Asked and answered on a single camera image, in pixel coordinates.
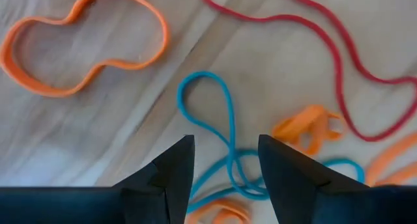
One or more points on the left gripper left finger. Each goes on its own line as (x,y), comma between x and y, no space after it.
(97,204)

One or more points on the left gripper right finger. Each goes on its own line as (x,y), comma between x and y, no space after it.
(325,204)

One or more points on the blue rubber band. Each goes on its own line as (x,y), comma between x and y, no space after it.
(232,126)

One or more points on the red rubber band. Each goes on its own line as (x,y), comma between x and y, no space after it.
(338,74)

